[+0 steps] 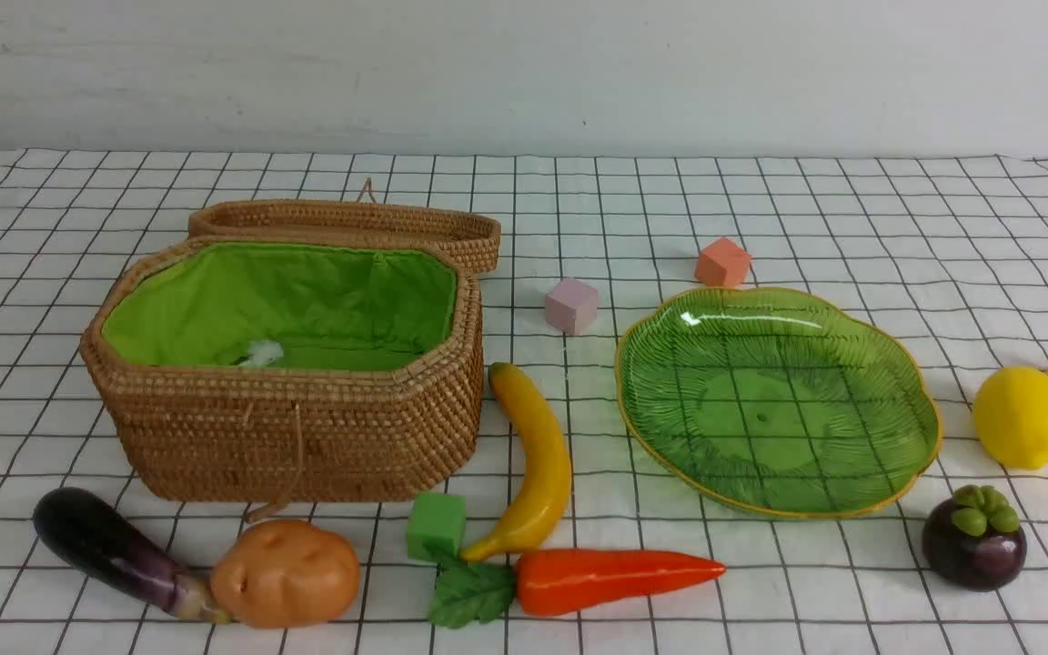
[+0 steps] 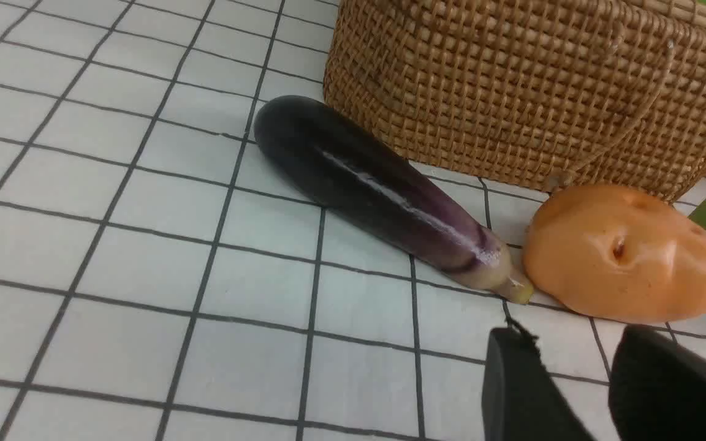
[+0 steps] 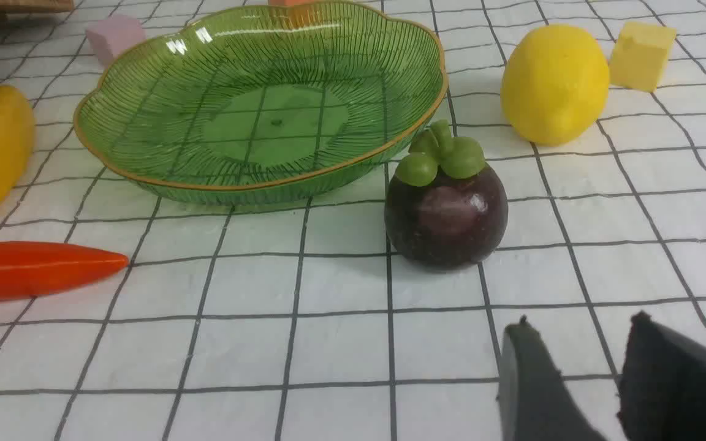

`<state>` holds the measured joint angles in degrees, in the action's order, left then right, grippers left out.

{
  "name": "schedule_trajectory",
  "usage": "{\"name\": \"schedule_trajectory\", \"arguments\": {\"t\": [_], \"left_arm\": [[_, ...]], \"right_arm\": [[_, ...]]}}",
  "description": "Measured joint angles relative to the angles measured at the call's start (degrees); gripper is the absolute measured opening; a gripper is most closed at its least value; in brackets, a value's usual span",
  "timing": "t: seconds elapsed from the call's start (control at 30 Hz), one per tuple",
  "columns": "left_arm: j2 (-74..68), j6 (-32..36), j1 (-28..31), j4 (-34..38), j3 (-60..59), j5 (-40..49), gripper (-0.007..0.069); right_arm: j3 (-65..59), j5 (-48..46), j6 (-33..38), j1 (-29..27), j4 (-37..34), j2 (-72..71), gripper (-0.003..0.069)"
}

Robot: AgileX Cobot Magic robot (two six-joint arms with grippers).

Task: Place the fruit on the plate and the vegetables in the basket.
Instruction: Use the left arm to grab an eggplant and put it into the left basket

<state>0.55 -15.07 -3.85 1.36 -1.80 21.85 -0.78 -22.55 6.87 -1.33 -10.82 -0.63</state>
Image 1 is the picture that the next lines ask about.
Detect yellow toy banana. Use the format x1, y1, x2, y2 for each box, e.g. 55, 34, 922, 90
460, 362, 571, 562

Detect woven rattan basket lid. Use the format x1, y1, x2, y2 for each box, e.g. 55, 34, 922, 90
188, 179, 500, 274

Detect dark purple toy mangosteen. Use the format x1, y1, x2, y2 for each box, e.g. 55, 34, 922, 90
921, 485, 1028, 592

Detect woven rattan basket green lining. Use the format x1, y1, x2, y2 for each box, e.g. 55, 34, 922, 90
79, 235, 486, 504

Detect yellow toy lemon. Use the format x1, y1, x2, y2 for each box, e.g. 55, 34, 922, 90
971, 368, 1048, 471

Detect white black grid tablecloth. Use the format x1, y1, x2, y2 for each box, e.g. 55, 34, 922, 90
0, 149, 1048, 654

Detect orange toy carrot green leaves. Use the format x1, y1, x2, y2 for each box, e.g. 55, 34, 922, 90
428, 549, 727, 629

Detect pink foam cube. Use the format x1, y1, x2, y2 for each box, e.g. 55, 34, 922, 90
544, 278, 601, 336

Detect orange-brown toy potato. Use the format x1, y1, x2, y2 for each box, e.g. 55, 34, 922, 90
209, 519, 361, 630

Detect orange foam cube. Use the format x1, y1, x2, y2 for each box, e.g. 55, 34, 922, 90
694, 237, 751, 287

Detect green glass leaf plate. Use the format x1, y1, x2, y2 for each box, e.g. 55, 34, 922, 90
614, 287, 943, 519

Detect purple toy eggplant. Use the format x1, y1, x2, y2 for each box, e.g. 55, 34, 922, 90
32, 488, 232, 625

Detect green foam cube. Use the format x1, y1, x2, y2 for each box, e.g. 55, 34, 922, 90
405, 492, 467, 564

